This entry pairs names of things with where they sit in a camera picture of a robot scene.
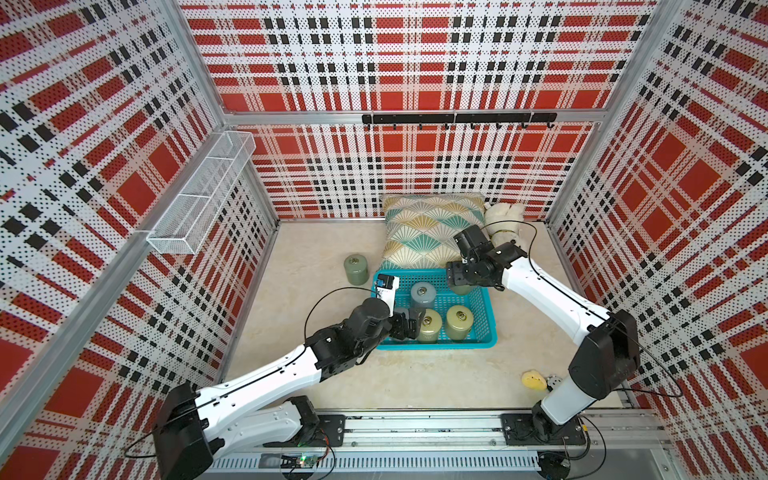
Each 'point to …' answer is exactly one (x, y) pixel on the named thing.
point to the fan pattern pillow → (419, 229)
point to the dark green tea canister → (356, 269)
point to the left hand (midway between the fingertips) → (413, 307)
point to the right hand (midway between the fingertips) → (468, 273)
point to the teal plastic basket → (483, 335)
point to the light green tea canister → (459, 320)
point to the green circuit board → (296, 461)
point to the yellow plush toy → (534, 379)
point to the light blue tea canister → (423, 295)
